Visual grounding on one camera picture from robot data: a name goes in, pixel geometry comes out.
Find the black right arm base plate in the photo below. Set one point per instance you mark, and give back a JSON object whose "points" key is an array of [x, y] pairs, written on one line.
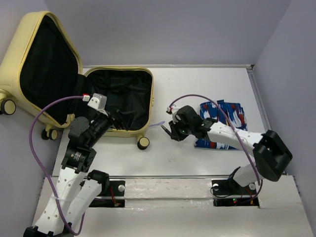
{"points": [[226, 196]]}

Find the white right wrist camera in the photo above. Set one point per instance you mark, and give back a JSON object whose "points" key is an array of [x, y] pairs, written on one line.
{"points": [[172, 110]]}

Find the yellow hard-shell suitcase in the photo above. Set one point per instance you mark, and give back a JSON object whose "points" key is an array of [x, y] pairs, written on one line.
{"points": [[42, 69]]}

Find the white front cover board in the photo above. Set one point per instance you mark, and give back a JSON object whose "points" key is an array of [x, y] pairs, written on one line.
{"points": [[280, 213]]}

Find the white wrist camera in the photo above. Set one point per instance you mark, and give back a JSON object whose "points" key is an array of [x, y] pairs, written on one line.
{"points": [[172, 110], [96, 101]]}

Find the purple toothbrush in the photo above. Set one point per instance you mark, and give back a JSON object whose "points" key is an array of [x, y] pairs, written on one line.
{"points": [[157, 124]]}

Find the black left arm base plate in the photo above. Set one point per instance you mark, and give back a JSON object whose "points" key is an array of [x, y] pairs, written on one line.
{"points": [[112, 197]]}

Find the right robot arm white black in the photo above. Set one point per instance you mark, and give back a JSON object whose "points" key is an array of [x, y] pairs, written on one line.
{"points": [[269, 155]]}

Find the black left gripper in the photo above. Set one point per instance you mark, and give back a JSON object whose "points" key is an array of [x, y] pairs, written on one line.
{"points": [[122, 115]]}

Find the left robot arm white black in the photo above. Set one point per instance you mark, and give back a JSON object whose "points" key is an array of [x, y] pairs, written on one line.
{"points": [[77, 187]]}

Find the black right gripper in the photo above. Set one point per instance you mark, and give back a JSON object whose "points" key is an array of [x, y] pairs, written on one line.
{"points": [[175, 134]]}

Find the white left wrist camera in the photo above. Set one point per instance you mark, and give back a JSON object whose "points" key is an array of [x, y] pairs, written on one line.
{"points": [[96, 101]]}

